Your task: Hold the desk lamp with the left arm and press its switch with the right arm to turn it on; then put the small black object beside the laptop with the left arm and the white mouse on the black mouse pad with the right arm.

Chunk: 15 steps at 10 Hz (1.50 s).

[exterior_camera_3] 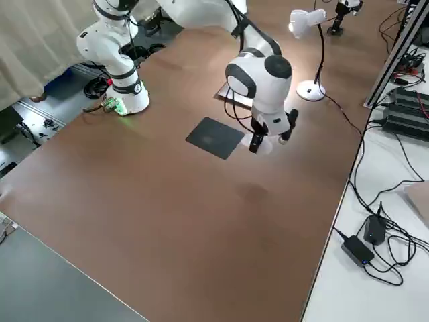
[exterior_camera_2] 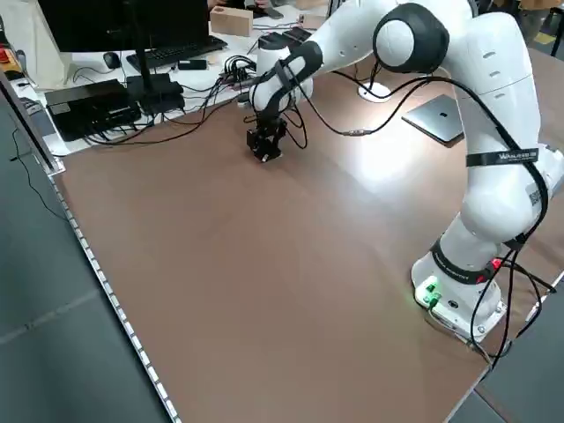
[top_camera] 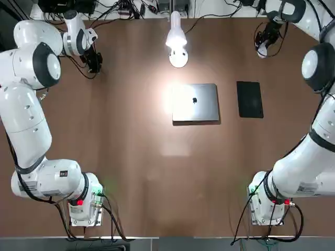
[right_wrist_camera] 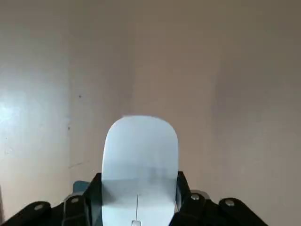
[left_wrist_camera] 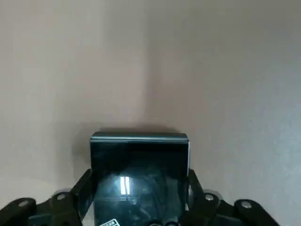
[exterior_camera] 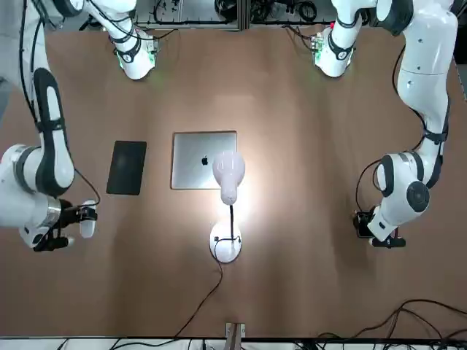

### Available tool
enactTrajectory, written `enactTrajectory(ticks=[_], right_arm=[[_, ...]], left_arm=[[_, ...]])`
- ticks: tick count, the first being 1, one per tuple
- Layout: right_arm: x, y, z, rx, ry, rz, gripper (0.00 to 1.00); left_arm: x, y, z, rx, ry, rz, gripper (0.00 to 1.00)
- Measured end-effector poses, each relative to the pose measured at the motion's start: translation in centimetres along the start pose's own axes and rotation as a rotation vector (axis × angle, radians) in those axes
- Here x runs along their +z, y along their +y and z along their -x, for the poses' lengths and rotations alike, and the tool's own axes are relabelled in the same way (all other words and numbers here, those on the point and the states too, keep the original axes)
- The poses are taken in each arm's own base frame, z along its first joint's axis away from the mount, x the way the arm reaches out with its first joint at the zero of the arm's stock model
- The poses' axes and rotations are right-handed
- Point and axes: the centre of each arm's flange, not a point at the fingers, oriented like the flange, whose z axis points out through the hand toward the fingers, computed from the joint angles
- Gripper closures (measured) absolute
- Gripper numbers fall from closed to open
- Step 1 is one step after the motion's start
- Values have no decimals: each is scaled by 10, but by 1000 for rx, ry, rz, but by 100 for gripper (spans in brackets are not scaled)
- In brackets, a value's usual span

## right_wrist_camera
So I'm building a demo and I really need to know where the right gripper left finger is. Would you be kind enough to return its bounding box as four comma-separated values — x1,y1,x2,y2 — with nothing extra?
0,172,103,226

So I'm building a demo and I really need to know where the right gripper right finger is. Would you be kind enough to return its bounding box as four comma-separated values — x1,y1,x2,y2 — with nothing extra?
174,171,269,226

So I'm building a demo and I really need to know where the white mouse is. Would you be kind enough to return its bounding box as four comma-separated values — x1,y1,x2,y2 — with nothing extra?
101,115,179,226

